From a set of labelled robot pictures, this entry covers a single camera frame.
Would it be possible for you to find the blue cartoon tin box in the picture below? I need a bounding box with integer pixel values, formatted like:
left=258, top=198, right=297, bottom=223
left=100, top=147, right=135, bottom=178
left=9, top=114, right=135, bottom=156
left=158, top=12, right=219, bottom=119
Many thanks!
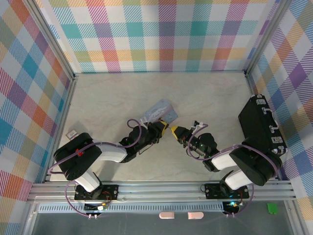
left=141, top=98, right=179, bottom=124

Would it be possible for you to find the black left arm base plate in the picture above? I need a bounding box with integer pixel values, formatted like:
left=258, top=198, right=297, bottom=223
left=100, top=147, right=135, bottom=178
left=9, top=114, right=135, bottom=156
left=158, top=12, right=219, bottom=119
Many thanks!
left=74, top=184, right=120, bottom=202

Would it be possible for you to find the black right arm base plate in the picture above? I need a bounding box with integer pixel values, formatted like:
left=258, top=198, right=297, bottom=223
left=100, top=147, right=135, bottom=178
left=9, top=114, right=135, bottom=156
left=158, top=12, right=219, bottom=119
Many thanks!
left=204, top=183, right=250, bottom=199

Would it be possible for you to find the aluminium front frame rail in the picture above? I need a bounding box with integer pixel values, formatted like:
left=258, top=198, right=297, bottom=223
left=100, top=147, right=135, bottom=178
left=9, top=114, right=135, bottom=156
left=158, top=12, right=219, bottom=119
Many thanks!
left=26, top=181, right=296, bottom=204

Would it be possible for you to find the small black controller board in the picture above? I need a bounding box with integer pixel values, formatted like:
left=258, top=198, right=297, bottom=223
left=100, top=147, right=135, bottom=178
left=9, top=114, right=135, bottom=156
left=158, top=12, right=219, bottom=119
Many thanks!
left=224, top=200, right=241, bottom=218
left=84, top=202, right=110, bottom=219

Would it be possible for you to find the slotted grey cable duct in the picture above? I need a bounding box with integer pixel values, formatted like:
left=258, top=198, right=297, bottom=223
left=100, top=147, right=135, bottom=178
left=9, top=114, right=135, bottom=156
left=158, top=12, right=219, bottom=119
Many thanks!
left=38, top=204, right=224, bottom=213

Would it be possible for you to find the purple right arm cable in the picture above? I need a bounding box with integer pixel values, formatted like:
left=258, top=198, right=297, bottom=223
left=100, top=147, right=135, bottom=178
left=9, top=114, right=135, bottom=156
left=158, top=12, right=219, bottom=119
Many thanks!
left=187, top=124, right=281, bottom=217

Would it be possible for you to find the aluminium frame post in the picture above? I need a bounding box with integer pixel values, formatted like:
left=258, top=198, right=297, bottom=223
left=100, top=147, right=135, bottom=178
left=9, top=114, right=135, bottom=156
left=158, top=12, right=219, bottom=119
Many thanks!
left=26, top=0, right=77, bottom=80
left=244, top=0, right=292, bottom=76

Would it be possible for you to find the black hard case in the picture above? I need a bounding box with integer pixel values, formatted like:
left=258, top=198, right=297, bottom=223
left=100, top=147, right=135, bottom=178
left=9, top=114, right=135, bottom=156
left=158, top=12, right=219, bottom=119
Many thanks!
left=238, top=94, right=288, bottom=155

